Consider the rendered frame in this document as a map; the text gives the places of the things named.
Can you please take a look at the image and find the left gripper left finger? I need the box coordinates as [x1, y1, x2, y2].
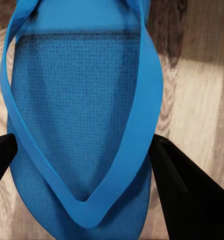
[0, 133, 18, 181]

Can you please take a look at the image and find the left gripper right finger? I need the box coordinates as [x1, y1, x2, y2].
[148, 134, 224, 240]

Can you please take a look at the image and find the sandal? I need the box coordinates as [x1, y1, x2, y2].
[0, 0, 164, 240]

